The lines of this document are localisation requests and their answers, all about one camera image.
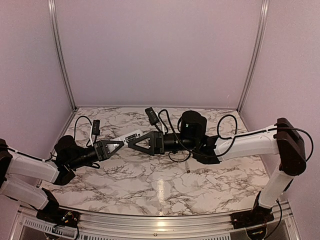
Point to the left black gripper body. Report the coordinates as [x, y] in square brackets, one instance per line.
[80, 161]

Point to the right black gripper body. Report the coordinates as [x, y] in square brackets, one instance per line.
[185, 144]

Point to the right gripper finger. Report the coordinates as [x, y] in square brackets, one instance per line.
[146, 150]
[149, 137]

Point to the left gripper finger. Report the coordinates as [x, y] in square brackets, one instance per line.
[110, 149]
[109, 143]

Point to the white remote control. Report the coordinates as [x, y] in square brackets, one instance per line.
[126, 138]

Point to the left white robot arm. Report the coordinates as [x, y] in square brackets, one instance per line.
[60, 171]

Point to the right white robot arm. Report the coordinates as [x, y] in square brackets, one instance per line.
[279, 139]

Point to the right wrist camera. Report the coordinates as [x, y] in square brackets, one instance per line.
[155, 120]

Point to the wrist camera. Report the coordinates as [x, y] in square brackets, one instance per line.
[155, 120]
[93, 133]

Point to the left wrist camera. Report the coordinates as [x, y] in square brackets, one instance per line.
[93, 133]

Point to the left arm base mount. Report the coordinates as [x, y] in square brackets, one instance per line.
[51, 212]

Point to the front aluminium rail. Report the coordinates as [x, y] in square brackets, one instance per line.
[108, 226]

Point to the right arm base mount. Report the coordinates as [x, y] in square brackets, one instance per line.
[255, 216]

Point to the left aluminium frame post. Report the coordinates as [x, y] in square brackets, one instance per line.
[59, 51]

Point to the aluminium frame post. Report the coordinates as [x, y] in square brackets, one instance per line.
[59, 51]
[261, 28]

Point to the right aluminium frame post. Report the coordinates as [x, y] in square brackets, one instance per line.
[261, 28]

